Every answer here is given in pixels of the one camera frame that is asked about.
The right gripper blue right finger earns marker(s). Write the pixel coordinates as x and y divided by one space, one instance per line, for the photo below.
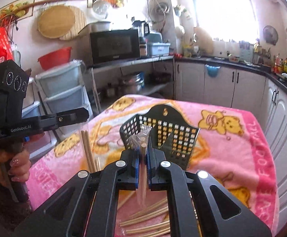
198 204

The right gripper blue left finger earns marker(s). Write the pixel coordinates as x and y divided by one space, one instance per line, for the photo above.
87 204

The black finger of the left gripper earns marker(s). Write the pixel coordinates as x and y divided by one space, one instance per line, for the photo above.
72 117

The white kitchen cabinets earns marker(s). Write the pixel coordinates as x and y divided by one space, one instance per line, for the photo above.
248 90

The person's left hand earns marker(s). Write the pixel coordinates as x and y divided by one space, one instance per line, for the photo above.
19 166

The plastic drawer tower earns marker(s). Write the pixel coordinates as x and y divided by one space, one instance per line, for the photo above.
59 89

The wrapped chopsticks pair long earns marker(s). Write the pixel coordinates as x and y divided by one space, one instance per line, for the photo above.
152 230

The steel pot on shelf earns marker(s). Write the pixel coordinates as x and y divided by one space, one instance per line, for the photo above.
131 83

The red plastic basin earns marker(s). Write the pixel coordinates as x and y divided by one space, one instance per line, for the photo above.
55 58

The pink cartoon blanket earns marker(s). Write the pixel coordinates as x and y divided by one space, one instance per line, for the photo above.
230 146

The metal shelf rack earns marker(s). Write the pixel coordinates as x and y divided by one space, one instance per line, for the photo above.
149 77

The black microwave oven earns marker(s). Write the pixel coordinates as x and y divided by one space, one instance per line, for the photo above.
108 46

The dark green utensil basket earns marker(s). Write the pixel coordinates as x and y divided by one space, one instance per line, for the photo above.
170 133

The round woven bamboo tray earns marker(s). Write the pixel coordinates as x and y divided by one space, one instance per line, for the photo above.
61 22

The blue plastic bin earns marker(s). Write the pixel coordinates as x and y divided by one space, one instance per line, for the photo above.
158 49

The hanging blue basket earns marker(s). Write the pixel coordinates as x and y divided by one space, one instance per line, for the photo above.
212 71

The wall fan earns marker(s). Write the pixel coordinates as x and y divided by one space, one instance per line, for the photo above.
270 35

